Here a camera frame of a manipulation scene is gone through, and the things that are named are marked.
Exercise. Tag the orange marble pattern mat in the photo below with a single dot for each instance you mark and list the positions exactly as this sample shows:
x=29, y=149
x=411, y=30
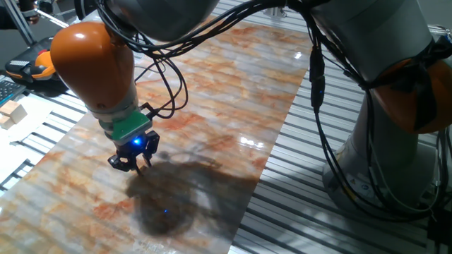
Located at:
x=212, y=123

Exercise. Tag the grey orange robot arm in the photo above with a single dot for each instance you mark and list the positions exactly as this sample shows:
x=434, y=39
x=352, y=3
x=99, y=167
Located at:
x=370, y=70

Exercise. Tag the orange black teach pendant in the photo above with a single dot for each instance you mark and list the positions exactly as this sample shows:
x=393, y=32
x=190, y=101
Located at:
x=31, y=65

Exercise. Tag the medium wooden cube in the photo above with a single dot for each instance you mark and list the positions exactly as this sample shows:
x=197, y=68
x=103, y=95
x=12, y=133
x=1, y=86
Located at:
x=6, y=122

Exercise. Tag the black computer keyboard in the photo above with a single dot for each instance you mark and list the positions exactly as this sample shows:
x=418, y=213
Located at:
x=10, y=92

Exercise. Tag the green camera mount plate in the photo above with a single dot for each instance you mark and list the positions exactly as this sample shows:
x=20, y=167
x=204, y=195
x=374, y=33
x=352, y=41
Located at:
x=129, y=127

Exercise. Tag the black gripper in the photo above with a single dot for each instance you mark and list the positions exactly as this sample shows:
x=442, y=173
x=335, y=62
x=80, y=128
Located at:
x=136, y=148

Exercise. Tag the large wooden block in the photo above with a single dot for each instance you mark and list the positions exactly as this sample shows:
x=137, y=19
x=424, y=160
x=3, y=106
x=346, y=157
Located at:
x=14, y=111

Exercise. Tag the white paper sheets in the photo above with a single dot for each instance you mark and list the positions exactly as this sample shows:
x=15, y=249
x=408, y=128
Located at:
x=33, y=118

